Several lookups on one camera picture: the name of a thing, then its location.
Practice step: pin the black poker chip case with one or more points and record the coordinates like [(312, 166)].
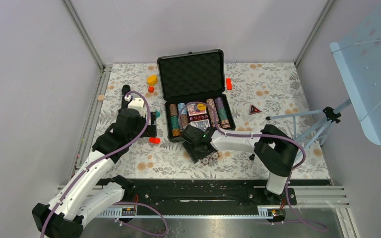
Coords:
[(193, 77)]

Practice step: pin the poker chip with die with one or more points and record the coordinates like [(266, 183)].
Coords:
[(214, 155)]

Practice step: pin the red playing card deck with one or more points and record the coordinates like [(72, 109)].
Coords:
[(199, 113)]

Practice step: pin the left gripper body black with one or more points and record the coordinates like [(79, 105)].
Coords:
[(142, 126)]

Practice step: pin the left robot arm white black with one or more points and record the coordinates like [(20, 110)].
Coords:
[(67, 214)]

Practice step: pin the yellow dealer button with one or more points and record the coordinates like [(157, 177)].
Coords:
[(201, 107)]

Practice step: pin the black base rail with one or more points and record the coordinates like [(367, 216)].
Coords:
[(193, 197)]

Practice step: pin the brown chip stack far left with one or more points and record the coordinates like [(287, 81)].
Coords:
[(174, 118)]

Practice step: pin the red black triangle card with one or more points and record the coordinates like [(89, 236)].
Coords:
[(254, 110)]

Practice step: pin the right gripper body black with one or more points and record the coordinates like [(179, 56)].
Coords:
[(194, 152)]

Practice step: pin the red rectangular block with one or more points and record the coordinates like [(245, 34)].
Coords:
[(154, 140)]

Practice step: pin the yellow cylinder block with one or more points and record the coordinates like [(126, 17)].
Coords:
[(152, 80)]

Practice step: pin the light blue tripod stand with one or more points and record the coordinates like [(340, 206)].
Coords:
[(320, 129)]

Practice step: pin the red block beside case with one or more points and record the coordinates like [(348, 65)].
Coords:
[(229, 84)]

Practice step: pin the floral table mat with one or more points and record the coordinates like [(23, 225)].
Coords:
[(274, 88)]

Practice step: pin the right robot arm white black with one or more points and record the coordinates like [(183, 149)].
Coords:
[(274, 148)]

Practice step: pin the blue playing card deck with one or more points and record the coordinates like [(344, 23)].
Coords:
[(201, 124)]

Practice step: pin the purple chip stack far right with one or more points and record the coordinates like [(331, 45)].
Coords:
[(223, 117)]

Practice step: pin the black microphone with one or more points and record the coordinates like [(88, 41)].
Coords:
[(125, 95)]

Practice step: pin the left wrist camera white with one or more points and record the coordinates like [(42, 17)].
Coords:
[(136, 103)]

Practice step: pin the clear plastic disc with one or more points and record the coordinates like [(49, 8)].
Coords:
[(190, 109)]

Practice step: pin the light blue perforated panel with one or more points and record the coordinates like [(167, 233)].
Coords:
[(358, 57)]

